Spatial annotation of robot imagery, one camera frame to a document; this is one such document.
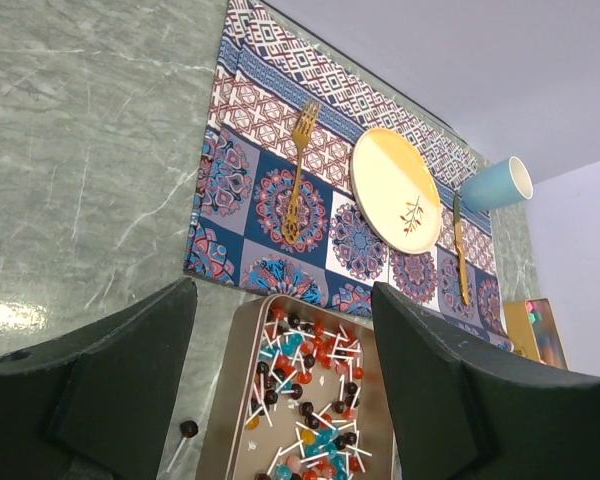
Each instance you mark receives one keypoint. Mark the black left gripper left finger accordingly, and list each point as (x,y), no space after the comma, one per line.
(104,392)

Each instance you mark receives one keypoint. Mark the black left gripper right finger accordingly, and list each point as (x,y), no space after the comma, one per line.
(463,408)

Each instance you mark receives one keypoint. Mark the brown box of candies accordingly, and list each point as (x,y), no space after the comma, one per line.
(300,395)

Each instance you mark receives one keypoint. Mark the gold tin of opaque candies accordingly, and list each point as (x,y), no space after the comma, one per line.
(532,328)

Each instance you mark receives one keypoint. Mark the stray dark lollipop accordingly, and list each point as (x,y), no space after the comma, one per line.
(188,430)

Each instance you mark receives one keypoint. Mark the gold knife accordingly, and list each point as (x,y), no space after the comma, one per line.
(459,245)

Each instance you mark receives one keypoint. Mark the cream and orange plate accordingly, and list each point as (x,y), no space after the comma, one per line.
(395,191)

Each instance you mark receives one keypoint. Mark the light blue mug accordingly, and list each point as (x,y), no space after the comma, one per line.
(500,185)

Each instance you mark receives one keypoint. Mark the patterned placemat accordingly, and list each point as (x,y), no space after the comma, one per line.
(264,77)

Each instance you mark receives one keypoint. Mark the gold fork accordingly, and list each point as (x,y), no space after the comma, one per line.
(301,136)

